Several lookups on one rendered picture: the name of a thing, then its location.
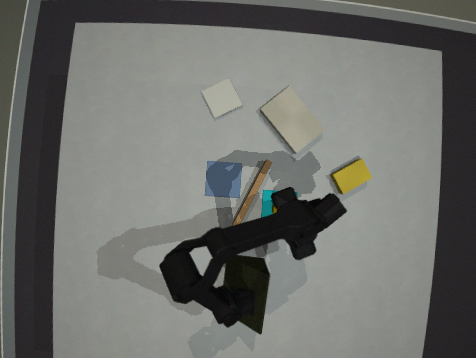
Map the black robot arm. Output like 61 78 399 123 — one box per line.
159 193 346 328

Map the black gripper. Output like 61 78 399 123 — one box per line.
271 187 316 260

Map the yellow rectangular block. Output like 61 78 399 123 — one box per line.
330 159 373 195

